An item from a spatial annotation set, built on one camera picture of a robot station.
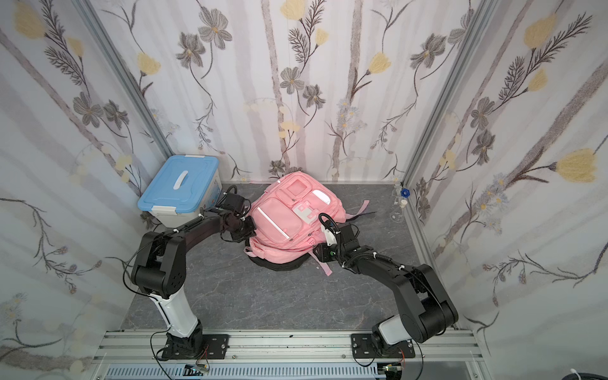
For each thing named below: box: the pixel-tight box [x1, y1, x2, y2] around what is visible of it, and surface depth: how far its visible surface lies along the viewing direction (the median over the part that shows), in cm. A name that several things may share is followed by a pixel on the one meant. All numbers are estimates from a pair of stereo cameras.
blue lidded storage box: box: [136, 155, 223, 228], surface depth 98 cm
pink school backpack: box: [243, 171, 370, 277], surface depth 98 cm
